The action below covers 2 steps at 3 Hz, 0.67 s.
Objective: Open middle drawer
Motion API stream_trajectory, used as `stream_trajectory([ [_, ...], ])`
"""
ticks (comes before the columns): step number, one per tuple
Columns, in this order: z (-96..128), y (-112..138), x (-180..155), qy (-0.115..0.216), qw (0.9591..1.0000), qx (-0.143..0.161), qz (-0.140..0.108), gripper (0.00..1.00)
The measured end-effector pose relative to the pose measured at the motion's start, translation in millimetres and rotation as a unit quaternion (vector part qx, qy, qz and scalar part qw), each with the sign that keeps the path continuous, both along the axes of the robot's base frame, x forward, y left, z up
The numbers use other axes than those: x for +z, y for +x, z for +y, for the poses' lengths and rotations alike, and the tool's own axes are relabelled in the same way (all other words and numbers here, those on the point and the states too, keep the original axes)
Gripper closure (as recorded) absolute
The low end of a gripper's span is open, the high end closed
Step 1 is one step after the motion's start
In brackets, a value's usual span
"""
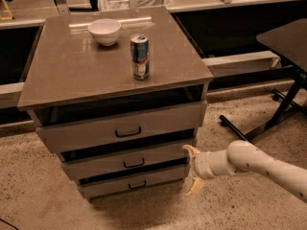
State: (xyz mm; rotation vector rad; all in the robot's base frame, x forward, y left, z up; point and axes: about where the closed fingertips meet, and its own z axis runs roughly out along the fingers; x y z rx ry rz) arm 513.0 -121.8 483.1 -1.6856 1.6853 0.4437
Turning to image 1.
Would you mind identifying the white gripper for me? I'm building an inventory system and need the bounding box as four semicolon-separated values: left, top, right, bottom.
182;145;215;196

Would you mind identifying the black cable on floor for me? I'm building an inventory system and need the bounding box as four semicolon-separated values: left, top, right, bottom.
0;218;20;230

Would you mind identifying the grey drawer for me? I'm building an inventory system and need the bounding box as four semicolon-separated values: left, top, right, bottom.
61;138;196;180
36;101;207;153
79;164;189;199

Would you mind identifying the wire mesh basket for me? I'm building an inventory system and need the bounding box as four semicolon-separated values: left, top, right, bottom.
99;0;173;11

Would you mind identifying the grey drawer cabinet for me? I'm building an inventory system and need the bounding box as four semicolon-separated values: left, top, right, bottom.
17;7;213;189

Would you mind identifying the yellow wooden frame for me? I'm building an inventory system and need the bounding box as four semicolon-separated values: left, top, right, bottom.
0;0;13;21

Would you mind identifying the white ceramic bowl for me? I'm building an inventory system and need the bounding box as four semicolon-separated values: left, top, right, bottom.
87;19;121;46

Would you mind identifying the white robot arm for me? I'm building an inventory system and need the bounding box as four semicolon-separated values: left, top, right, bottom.
182;140;307;202

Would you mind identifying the blue silver drink can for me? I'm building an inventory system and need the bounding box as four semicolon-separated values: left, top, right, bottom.
130;34;150;80

